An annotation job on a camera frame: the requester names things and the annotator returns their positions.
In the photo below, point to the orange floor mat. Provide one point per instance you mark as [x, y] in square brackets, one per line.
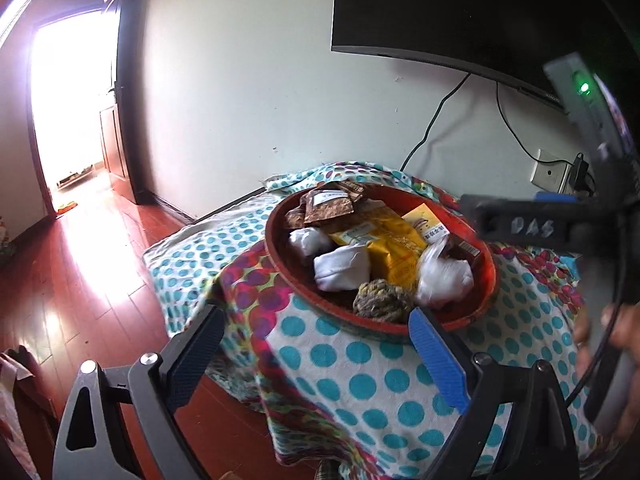
[67, 207]

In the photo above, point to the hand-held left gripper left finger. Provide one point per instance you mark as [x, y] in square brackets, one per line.
[192, 360]

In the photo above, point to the yellow snack packet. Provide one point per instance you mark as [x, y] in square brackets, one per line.
[395, 250]

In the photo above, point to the teal polka dot cloth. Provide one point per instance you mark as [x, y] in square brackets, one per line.
[360, 385]

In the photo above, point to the person's right hand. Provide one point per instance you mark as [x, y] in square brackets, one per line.
[627, 360]

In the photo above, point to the white wall socket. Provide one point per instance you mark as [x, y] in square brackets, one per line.
[547, 172]

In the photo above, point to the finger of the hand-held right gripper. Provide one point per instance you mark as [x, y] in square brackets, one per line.
[530, 225]
[552, 196]

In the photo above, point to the small brown packet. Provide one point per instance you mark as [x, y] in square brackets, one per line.
[355, 191]
[295, 220]

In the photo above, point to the brown box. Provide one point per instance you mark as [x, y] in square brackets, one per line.
[465, 250]

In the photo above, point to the dark door frame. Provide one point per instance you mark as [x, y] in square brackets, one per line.
[135, 110]

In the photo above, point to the white sock roll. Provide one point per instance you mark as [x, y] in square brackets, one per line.
[342, 267]

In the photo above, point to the large brown packet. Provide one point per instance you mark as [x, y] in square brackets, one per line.
[330, 207]

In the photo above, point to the black television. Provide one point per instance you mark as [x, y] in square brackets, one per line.
[450, 10]

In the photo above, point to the brown woven sock roll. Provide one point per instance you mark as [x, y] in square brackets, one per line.
[380, 300]

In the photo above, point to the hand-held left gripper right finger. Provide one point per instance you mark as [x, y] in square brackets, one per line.
[440, 360]

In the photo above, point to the knotted white sock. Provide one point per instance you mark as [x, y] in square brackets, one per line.
[310, 244]

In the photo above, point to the round red tray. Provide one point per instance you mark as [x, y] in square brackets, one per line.
[472, 306]

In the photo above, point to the plaid cloth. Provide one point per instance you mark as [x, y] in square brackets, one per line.
[330, 471]

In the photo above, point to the black charger plug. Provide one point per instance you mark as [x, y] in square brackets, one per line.
[580, 175]

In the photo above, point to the pink patterned cloth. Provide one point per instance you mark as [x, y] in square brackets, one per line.
[10, 410]

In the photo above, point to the yellow and white box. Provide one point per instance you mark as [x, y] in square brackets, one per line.
[425, 225]

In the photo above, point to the white sock bundle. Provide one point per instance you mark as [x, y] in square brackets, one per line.
[445, 277]

